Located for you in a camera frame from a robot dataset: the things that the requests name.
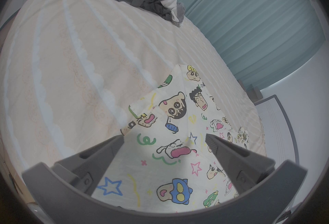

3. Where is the bed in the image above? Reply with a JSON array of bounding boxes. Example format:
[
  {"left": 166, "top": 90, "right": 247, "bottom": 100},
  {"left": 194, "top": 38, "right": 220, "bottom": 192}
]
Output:
[{"left": 0, "top": 0, "right": 301, "bottom": 208}]

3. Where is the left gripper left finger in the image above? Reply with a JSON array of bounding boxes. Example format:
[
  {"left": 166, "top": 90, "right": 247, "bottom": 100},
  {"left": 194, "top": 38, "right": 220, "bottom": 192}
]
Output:
[{"left": 53, "top": 135, "right": 125, "bottom": 196}]

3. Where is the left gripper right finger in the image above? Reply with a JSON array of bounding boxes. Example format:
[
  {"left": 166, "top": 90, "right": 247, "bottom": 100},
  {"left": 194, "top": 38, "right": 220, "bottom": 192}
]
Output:
[{"left": 206, "top": 134, "right": 275, "bottom": 196}]

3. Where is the grey bedside table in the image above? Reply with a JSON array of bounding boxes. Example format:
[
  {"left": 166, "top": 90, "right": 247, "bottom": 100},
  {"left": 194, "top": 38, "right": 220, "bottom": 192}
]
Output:
[{"left": 238, "top": 79, "right": 263, "bottom": 101}]

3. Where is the white printed pyjama top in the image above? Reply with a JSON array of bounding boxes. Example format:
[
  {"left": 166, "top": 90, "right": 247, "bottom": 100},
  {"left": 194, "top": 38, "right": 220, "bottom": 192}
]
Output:
[{"left": 91, "top": 64, "right": 251, "bottom": 212}]

